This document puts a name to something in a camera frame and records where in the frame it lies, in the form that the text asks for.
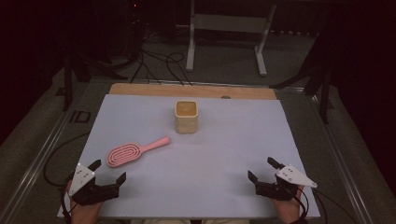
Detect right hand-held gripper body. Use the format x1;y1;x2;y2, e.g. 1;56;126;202
255;163;318;202

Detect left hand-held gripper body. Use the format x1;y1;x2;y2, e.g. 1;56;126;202
68;163;120;207

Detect pink hairbrush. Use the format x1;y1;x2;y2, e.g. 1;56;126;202
106;135;171;169

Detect cream square ceramic cup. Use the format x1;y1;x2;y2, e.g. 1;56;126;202
174;99;200;134

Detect person's right hand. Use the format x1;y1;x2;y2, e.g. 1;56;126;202
271;186;304;224

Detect person's left hand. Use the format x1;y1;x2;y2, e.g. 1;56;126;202
65;181;104;224

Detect black tripod stand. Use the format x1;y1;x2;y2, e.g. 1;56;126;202
270;31;333;125
55;46;129;112

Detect white metal stand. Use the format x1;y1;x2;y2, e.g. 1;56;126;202
185;0;277;77

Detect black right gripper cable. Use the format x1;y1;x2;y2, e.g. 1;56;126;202
292;183;359;224

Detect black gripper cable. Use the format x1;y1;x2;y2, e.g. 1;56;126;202
42;132;92;224
292;183;359;224

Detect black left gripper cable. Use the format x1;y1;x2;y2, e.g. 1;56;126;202
42;132;92;224

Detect aluminium frame rail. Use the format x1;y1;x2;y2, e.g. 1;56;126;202
0;81;92;224
307;92;375;224

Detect black floor cables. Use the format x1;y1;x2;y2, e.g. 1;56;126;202
130;49;193;86

